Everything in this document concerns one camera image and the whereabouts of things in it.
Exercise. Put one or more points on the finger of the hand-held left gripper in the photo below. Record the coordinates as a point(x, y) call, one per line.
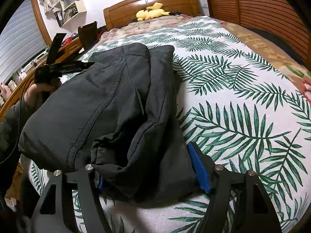
point(73, 66)
point(56, 47)

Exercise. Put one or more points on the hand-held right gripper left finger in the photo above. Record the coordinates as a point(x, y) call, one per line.
point(100, 184)

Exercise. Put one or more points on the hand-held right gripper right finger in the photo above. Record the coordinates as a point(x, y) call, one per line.
point(200, 170)

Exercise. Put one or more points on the black jacket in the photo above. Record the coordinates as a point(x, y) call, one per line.
point(97, 102)

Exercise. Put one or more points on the person's left forearm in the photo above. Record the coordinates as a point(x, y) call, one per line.
point(9, 131)

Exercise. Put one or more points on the person's left hand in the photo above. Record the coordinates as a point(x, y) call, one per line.
point(31, 95)

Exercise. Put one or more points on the red basket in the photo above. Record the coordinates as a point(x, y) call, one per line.
point(66, 41)

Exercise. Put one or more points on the wooden desk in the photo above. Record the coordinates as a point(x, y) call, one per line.
point(70, 48)

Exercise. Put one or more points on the row of books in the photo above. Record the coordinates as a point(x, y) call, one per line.
point(65, 17)

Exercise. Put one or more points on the dark brown chair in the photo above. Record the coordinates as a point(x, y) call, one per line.
point(87, 34)

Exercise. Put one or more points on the cluster of small bottles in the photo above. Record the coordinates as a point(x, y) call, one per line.
point(12, 85)

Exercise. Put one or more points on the window with grey blinds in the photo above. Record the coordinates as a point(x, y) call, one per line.
point(19, 41)

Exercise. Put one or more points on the white hanging cloth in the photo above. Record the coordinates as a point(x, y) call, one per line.
point(46, 1)

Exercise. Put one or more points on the bed with leaf-print quilt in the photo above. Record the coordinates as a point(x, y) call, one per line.
point(243, 126)

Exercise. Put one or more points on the wooden bed headboard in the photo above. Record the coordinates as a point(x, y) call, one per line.
point(121, 12)

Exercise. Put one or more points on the floral quilt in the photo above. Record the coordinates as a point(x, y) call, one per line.
point(136, 26)

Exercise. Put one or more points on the yellow plush toy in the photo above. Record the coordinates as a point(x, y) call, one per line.
point(148, 13)

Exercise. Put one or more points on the wooden slatted wardrobe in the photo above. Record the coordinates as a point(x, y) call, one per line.
point(255, 4)

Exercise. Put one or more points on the white wall shelf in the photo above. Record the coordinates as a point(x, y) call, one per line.
point(80, 7)

